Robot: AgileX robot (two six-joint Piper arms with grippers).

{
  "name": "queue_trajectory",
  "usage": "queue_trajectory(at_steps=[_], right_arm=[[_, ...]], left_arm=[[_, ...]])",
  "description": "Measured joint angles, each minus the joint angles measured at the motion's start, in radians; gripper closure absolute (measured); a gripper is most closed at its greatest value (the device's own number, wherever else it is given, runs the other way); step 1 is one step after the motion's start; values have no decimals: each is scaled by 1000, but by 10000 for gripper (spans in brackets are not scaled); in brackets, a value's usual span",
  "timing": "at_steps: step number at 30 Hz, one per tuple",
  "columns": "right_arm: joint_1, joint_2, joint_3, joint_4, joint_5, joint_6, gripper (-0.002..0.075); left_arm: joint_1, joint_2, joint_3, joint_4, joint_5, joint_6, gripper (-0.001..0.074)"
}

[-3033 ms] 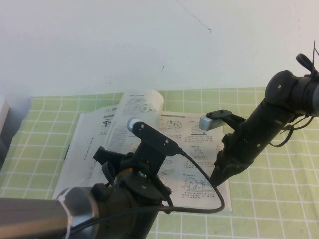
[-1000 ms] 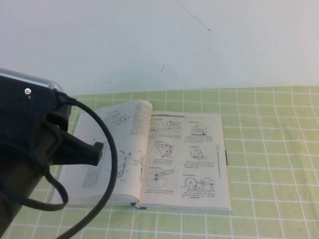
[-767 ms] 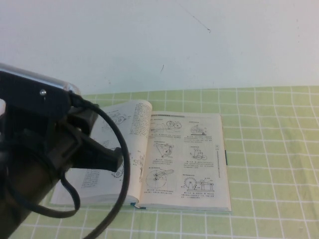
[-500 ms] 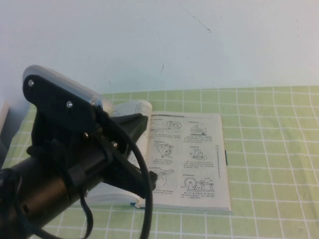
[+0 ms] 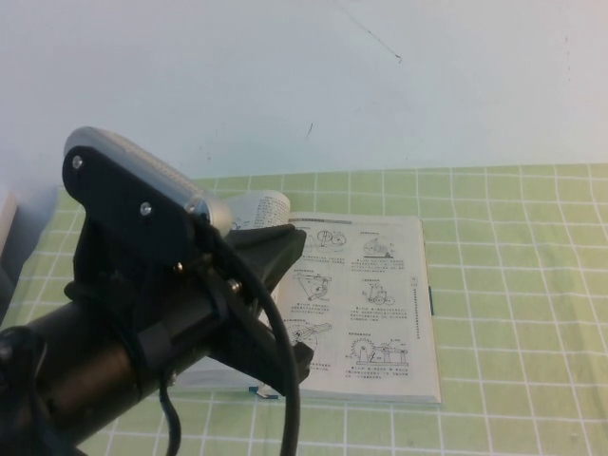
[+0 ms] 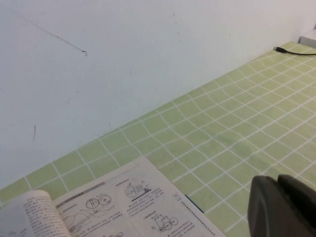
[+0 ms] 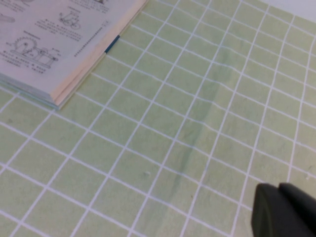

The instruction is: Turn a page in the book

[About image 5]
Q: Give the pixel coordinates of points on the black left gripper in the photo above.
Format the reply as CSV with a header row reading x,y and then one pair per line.
x,y
228,332

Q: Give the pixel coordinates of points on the book with diagrams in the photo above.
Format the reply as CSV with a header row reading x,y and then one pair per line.
x,y
380,309

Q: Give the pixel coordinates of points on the green checked tablecloth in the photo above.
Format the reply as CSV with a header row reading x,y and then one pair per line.
x,y
522,285

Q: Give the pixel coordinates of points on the dark grey box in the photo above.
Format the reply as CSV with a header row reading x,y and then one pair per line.
x,y
7,290

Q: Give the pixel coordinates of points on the white panel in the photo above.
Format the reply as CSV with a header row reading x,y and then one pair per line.
x,y
5,218

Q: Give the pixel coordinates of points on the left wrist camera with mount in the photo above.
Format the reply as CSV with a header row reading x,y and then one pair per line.
x,y
123,214

